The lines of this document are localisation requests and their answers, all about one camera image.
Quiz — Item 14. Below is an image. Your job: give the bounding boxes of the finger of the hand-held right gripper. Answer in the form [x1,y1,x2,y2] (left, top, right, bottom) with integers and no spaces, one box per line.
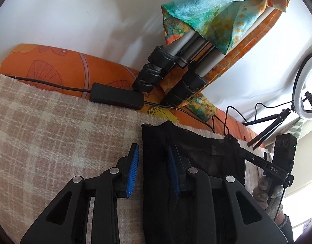
[238,147,273,171]

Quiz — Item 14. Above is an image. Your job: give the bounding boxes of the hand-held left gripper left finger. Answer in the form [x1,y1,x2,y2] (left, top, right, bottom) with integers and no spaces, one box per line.
[20,144,140,244]

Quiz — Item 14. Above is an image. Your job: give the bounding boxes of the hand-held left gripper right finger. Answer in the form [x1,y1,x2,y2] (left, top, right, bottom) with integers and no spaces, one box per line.
[167,144,286,244]

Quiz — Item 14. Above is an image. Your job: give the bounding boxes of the black sheer top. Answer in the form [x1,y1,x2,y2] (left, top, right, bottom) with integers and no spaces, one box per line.
[141,121,246,244]

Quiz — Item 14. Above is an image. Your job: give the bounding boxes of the person's right forearm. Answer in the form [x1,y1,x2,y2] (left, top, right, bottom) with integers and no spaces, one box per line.
[273,203,295,244]

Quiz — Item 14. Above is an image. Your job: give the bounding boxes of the person's right hand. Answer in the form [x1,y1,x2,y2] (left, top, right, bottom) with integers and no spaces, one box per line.
[252,176,271,204]

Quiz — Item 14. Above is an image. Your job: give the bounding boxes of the green striped white cloth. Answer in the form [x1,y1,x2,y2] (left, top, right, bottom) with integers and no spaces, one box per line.
[289,119,305,138]

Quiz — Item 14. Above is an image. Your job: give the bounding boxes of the small black tripod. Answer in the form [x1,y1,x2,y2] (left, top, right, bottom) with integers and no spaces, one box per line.
[242,108,292,149]

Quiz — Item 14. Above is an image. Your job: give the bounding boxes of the black gooseneck phone holder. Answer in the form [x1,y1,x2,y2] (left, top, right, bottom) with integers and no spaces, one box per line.
[299,91,312,107]

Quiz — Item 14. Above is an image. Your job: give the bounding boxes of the beige checked blanket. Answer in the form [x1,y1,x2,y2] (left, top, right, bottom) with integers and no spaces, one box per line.
[0,72,273,244]

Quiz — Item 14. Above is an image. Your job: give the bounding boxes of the folded silver tripod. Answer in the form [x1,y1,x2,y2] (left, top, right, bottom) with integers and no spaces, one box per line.
[132,5,273,107]

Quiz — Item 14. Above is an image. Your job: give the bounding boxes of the orange leaf print sheet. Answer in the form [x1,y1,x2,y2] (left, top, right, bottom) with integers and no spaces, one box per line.
[0,44,263,148]

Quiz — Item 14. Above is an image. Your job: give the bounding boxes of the colourful orange green scarf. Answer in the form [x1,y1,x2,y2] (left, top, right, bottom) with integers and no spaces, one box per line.
[160,0,296,122]

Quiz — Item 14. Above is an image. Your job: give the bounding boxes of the white ring light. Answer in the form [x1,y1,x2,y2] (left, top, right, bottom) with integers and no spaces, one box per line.
[290,52,312,121]

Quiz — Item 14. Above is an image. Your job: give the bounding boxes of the black inline cable controller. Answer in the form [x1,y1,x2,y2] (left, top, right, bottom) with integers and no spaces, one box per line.
[89,83,145,110]

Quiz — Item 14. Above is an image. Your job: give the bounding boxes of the black ring light cable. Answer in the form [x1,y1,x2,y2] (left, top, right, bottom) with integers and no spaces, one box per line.
[5,74,296,143]

